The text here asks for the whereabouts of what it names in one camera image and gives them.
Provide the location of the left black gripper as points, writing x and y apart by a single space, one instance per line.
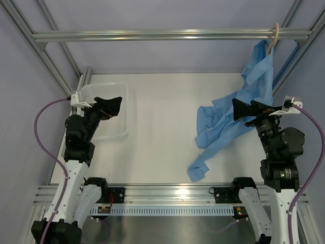
110 107

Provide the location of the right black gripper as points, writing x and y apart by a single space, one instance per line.
241 110

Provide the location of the light blue shirt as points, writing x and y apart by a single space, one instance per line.
218 125

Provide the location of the beige wooden hanger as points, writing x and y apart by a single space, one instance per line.
273 38

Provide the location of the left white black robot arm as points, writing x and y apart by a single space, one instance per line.
71 205

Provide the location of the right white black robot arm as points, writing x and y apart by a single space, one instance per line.
278 170

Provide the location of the aluminium top crossbar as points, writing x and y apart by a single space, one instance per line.
175 34

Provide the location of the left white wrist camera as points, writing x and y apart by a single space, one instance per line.
76 100

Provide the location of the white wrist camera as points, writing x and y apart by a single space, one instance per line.
289 106
76 100

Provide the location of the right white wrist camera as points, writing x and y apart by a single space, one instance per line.
289 106

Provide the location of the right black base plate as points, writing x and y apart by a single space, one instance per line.
224 195

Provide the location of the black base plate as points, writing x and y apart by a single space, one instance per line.
112 195
224 195

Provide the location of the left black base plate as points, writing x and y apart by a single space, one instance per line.
112 195

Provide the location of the aluminium front rail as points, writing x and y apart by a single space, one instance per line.
159 195

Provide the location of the white slotted cable duct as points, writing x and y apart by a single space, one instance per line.
163 211

